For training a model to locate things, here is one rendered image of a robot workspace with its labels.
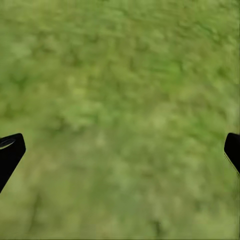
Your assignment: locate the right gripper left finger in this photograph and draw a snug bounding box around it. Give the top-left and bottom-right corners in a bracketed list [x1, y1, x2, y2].
[0, 133, 26, 193]

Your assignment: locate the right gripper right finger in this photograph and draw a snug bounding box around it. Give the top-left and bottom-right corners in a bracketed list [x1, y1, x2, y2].
[224, 133, 240, 173]

